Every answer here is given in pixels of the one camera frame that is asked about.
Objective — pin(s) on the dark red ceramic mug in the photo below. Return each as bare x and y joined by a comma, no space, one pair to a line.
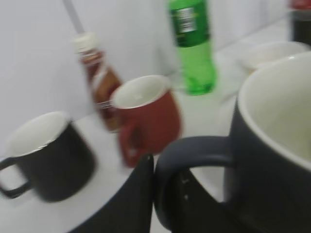
149,117

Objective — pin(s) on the dark grey ceramic mug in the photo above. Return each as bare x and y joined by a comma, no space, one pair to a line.
260,174

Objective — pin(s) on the cola bottle red label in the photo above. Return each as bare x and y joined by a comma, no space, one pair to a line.
300,19

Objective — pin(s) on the green soda bottle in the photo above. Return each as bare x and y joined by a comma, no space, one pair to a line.
193,41

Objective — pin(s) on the brown drink bottle white cap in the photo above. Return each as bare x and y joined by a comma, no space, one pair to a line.
101,79

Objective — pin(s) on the white ceramic mug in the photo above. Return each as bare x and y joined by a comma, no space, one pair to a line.
259,56

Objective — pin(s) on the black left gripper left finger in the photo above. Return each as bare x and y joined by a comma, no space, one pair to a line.
130,209

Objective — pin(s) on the black mug white interior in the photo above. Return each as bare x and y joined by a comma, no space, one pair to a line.
54,158

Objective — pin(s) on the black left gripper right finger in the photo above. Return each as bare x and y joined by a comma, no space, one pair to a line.
191,209

